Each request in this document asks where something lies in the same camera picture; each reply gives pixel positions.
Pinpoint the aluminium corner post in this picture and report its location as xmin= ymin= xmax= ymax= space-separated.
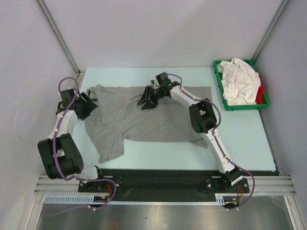
xmin=251 ymin=0 xmax=292 ymax=65
xmin=35 ymin=0 xmax=80 ymax=76

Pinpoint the aluminium front rail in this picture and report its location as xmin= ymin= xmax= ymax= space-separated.
xmin=34 ymin=176 xmax=296 ymax=196

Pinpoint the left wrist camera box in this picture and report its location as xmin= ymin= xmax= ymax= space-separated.
xmin=59 ymin=89 xmax=76 ymax=107

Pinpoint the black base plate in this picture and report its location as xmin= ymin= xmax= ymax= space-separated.
xmin=71 ymin=169 xmax=253 ymax=204

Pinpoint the white t-shirt in bin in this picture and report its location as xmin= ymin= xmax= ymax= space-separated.
xmin=217 ymin=57 xmax=260 ymax=106

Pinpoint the white cable duct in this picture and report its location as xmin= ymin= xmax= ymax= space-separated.
xmin=44 ymin=193 xmax=240 ymax=207

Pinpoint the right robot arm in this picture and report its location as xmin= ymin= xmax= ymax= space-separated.
xmin=137 ymin=82 xmax=243 ymax=192

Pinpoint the left aluminium corner post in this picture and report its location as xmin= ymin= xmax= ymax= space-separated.
xmin=35 ymin=0 xmax=80 ymax=76

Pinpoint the grey t-shirt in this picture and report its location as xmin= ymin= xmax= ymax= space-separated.
xmin=84 ymin=85 xmax=208 ymax=163

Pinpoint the red t-shirt in bin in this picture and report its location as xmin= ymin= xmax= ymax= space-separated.
xmin=255 ymin=76 xmax=265 ymax=104

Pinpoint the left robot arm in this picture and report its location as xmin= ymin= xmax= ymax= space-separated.
xmin=37 ymin=89 xmax=106 ymax=192

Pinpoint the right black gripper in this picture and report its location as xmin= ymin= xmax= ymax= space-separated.
xmin=138 ymin=85 xmax=165 ymax=110

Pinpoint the right aluminium corner post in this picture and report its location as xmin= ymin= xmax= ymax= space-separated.
xmin=251 ymin=0 xmax=292 ymax=65

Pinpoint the green plastic bin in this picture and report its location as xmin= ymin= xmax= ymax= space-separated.
xmin=213 ymin=57 xmax=270 ymax=111

